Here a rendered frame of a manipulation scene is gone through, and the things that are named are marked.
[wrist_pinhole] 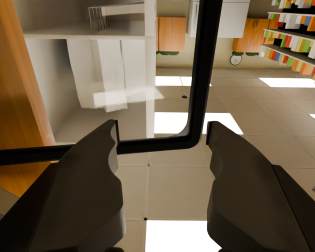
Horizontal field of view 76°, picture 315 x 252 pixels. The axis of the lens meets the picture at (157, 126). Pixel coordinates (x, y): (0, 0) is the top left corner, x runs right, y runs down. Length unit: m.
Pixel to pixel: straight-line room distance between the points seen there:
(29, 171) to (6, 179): 0.05
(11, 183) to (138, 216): 1.39
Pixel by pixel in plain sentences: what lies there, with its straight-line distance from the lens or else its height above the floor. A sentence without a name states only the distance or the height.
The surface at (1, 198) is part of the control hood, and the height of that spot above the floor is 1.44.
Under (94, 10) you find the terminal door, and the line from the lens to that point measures 0.22.
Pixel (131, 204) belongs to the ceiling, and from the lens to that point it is 1.82.
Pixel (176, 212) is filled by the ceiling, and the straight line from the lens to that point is 1.77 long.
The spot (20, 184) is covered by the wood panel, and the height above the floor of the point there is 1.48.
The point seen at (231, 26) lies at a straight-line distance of 5.01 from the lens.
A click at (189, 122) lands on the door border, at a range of 0.27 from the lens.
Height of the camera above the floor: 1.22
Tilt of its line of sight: 31 degrees up
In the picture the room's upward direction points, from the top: 179 degrees counter-clockwise
